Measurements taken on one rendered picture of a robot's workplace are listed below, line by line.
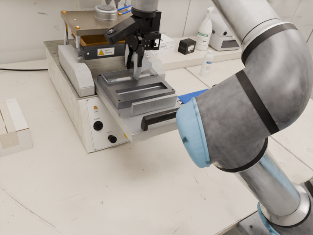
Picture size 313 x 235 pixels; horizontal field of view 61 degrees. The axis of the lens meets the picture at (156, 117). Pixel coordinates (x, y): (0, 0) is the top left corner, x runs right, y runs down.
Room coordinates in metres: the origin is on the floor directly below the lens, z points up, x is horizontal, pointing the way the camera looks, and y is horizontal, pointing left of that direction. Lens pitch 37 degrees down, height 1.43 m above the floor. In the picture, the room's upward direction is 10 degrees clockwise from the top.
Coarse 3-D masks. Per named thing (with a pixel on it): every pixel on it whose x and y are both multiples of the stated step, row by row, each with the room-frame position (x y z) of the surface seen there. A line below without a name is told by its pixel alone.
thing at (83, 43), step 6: (72, 36) 0.94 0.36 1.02; (84, 36) 0.87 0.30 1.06; (90, 36) 0.88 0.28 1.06; (96, 36) 0.89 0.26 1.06; (102, 36) 0.90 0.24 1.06; (84, 42) 0.83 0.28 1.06; (90, 42) 0.83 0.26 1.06; (96, 42) 0.84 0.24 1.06; (102, 42) 0.85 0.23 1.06; (108, 42) 0.86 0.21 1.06; (120, 42) 0.89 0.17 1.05
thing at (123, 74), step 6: (114, 72) 0.76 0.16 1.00; (120, 72) 0.76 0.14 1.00; (126, 72) 0.77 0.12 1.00; (132, 72) 0.78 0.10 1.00; (144, 72) 0.79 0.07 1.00; (150, 72) 0.80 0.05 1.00; (156, 72) 0.81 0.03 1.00; (108, 78) 0.71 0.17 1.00; (114, 78) 0.72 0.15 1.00; (120, 78) 0.73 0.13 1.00; (126, 78) 0.73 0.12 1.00
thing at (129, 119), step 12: (96, 84) 0.72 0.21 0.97; (168, 96) 0.66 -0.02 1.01; (108, 108) 0.64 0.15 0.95; (132, 108) 0.59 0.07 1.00; (144, 108) 0.61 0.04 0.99; (156, 108) 0.64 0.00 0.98; (168, 108) 0.66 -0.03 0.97; (120, 120) 0.57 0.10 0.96; (132, 120) 0.57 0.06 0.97; (168, 120) 0.60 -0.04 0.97; (132, 132) 0.52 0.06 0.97; (144, 132) 0.53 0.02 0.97; (156, 132) 0.56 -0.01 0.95
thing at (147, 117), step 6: (150, 114) 0.56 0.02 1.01; (156, 114) 0.56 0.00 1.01; (162, 114) 0.57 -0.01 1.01; (168, 114) 0.58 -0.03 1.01; (174, 114) 0.59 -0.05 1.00; (144, 120) 0.54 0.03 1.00; (150, 120) 0.54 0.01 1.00; (156, 120) 0.55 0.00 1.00; (162, 120) 0.57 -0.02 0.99; (144, 126) 0.53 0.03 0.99
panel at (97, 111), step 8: (88, 104) 0.69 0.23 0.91; (96, 104) 0.71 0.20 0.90; (104, 104) 0.72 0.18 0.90; (88, 112) 0.68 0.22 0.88; (96, 112) 0.69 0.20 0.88; (104, 112) 0.71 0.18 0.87; (88, 120) 0.67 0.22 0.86; (96, 120) 0.68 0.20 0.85; (104, 120) 0.70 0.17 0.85; (112, 120) 0.71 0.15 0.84; (104, 128) 0.68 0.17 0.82; (112, 128) 0.70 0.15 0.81; (120, 128) 0.71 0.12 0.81; (96, 136) 0.66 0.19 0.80; (104, 136) 0.67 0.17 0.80; (120, 136) 0.70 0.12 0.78; (96, 144) 0.65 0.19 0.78; (104, 144) 0.66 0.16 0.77; (112, 144) 0.68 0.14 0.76
